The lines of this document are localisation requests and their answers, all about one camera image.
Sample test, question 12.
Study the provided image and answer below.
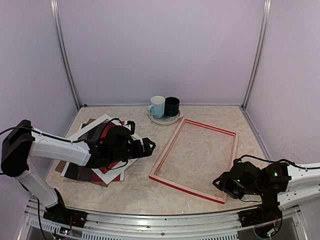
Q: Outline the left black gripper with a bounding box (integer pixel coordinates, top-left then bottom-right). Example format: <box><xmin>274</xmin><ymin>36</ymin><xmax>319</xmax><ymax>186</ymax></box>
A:
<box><xmin>109</xmin><ymin>137</ymin><xmax>156</xmax><ymax>164</ymax></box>

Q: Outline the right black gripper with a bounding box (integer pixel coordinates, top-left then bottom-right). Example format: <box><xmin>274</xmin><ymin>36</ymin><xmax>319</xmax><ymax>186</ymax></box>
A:
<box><xmin>213</xmin><ymin>171</ymin><xmax>263</xmax><ymax>200</ymax></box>

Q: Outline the white mat board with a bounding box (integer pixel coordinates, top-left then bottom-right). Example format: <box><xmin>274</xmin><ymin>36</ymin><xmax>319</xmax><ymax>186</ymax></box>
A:
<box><xmin>68</xmin><ymin>114</ymin><xmax>138</xmax><ymax>185</ymax></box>

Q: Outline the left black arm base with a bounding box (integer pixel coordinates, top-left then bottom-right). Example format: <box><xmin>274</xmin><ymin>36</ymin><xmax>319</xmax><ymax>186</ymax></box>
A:
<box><xmin>43</xmin><ymin>188</ymin><xmax>88</xmax><ymax>228</ymax></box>

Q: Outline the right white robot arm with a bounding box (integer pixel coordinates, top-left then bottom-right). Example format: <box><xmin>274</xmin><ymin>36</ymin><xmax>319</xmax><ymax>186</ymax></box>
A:
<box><xmin>212</xmin><ymin>160</ymin><xmax>320</xmax><ymax>222</ymax></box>

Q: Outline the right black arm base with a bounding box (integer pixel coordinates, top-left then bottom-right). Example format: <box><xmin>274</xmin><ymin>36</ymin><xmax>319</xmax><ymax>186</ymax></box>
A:
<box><xmin>238</xmin><ymin>194</ymin><xmax>283</xmax><ymax>227</ymax></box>

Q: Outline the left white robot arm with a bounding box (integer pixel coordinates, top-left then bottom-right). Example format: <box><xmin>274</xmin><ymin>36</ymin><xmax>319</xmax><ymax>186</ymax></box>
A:
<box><xmin>0</xmin><ymin>119</ymin><xmax>156</xmax><ymax>223</ymax></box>

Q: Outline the red and dark photo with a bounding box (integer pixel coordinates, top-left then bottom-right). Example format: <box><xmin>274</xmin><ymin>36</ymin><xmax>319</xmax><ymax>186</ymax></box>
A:
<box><xmin>55</xmin><ymin>121</ymin><xmax>124</xmax><ymax>187</ymax></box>

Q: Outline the white plate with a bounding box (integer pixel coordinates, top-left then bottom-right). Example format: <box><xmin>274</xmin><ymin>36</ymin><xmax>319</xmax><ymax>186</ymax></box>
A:
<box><xmin>146</xmin><ymin>108</ymin><xmax>184</xmax><ymax>126</ymax></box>

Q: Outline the light blue mug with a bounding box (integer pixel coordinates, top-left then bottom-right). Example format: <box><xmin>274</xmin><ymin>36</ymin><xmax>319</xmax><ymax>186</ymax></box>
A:
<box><xmin>147</xmin><ymin>95</ymin><xmax>166</xmax><ymax>119</ymax></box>

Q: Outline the dark green mug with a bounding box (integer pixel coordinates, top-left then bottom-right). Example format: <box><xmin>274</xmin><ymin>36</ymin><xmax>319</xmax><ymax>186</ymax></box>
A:
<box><xmin>164</xmin><ymin>96</ymin><xmax>180</xmax><ymax>117</ymax></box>

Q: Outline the brown backing board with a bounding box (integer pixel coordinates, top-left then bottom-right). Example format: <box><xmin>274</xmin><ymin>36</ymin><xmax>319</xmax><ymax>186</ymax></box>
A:
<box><xmin>54</xmin><ymin>119</ymin><xmax>136</xmax><ymax>188</ymax></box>

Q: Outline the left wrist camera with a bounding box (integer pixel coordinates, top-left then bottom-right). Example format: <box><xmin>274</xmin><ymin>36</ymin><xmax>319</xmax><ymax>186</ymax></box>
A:
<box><xmin>124</xmin><ymin>120</ymin><xmax>136</xmax><ymax>135</ymax></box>

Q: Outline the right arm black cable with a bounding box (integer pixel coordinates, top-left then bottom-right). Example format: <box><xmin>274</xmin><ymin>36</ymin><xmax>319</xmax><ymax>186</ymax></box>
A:
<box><xmin>233</xmin><ymin>154</ymin><xmax>308</xmax><ymax>203</ymax></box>

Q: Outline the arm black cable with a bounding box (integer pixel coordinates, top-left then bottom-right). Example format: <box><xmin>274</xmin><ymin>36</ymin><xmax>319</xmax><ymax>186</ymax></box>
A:
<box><xmin>233</xmin><ymin>154</ymin><xmax>308</xmax><ymax>203</ymax></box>
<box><xmin>0</xmin><ymin>117</ymin><xmax>126</xmax><ymax>146</ymax></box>

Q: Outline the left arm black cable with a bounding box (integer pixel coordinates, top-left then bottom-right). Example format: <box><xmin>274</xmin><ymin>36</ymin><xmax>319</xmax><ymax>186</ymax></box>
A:
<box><xmin>0</xmin><ymin>117</ymin><xmax>126</xmax><ymax>146</ymax></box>

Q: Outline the right aluminium corner post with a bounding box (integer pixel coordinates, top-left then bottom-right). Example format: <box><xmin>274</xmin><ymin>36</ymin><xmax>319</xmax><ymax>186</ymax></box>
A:
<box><xmin>241</xmin><ymin>0</ymin><xmax>272</xmax><ymax>112</ymax></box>

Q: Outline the aluminium corner post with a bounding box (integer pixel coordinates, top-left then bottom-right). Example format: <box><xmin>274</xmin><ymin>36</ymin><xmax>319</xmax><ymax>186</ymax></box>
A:
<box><xmin>50</xmin><ymin>0</ymin><xmax>82</xmax><ymax>110</ymax></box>
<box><xmin>241</xmin><ymin>0</ymin><xmax>272</xmax><ymax>112</ymax></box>

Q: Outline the left aluminium corner post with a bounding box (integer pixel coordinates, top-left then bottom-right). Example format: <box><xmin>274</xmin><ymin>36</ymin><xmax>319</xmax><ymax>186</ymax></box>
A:
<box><xmin>50</xmin><ymin>0</ymin><xmax>82</xmax><ymax>110</ymax></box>

